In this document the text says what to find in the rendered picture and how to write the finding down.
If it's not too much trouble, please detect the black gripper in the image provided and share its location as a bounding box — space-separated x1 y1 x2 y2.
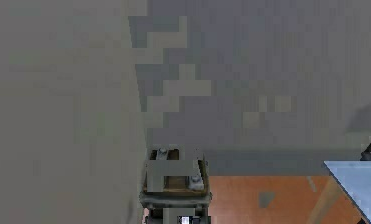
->
144 208 165 224

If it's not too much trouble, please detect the pale blue table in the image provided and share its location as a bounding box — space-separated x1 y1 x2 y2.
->
323 159 371 224

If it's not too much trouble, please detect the black angled object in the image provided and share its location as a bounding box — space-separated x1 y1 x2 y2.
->
360 135 371 162

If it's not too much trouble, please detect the grey green stand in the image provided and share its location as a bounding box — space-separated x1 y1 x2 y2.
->
138 191 213 212

